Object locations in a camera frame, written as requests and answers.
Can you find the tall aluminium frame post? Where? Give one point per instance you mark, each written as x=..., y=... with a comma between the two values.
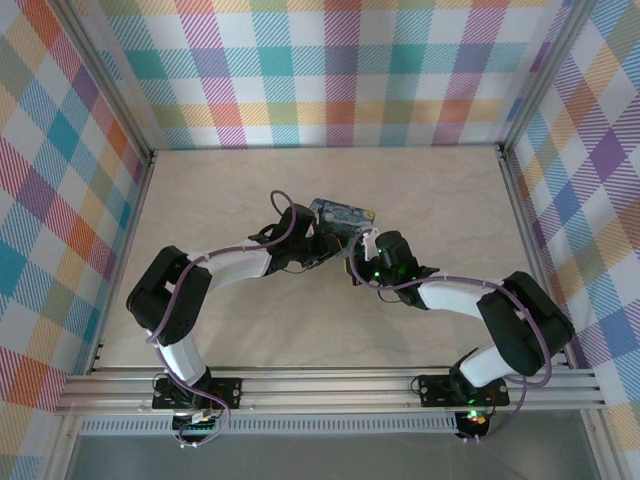
x=107, y=80
x=545, y=75

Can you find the long aluminium base rail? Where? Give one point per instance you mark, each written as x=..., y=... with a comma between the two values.
x=325, y=390

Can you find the short aluminium frame leg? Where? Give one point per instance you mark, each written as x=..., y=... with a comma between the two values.
x=595, y=445
x=62, y=450

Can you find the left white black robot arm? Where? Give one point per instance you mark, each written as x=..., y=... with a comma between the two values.
x=235, y=260

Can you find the aluminium table side rail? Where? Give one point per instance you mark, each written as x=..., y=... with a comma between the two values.
x=537, y=250
x=131, y=235

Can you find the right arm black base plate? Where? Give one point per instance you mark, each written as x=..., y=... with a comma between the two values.
x=435, y=390

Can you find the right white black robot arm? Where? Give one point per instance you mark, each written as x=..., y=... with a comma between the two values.
x=520, y=325

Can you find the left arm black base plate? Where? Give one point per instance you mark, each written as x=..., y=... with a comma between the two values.
x=230, y=392

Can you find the starry night print tin box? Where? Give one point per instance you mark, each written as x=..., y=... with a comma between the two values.
x=340, y=217

